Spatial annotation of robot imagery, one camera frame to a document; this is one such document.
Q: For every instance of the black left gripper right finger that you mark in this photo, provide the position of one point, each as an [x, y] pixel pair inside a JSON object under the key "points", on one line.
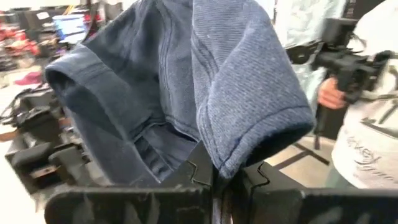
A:
{"points": [[280, 205]]}

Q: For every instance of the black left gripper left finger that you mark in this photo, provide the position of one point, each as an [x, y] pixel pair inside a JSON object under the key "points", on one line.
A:
{"points": [[174, 205]]}

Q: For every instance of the blue denim cap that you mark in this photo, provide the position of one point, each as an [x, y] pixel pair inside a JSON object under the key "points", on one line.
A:
{"points": [[242, 93]]}

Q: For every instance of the person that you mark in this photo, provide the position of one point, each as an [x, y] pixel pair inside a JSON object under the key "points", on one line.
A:
{"points": [[367, 140], [298, 25]]}

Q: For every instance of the person's hand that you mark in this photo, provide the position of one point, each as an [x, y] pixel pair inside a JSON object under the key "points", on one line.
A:
{"points": [[331, 95]]}

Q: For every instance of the black equipment pile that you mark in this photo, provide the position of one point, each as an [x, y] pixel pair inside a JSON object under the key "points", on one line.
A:
{"points": [[34, 155]]}

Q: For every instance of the black handheld device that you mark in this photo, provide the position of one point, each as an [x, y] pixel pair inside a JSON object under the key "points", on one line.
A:
{"points": [[351, 67]]}

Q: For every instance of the red cloth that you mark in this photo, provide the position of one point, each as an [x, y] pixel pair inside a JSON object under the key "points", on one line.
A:
{"points": [[29, 78]]}

